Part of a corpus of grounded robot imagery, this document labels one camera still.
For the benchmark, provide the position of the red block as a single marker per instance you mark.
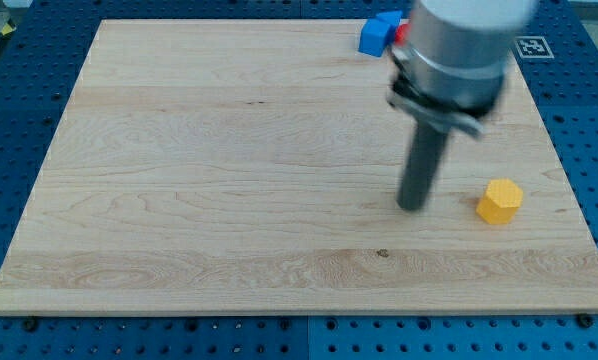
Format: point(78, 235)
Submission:
point(401, 34)

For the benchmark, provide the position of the yellow hexagon block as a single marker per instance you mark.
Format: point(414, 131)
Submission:
point(500, 201)

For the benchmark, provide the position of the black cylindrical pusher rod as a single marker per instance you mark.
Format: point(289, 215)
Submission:
point(425, 154)

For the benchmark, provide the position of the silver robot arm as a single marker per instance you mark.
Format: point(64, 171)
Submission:
point(453, 63)

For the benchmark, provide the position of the black white fiducial marker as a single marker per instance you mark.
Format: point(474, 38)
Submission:
point(533, 47)

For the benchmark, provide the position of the blue block behind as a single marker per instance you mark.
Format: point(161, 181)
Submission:
point(392, 18)

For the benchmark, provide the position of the light wooden board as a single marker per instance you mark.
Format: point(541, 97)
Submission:
point(215, 167)

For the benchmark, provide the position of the blue cube block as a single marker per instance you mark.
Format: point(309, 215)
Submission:
point(375, 36)

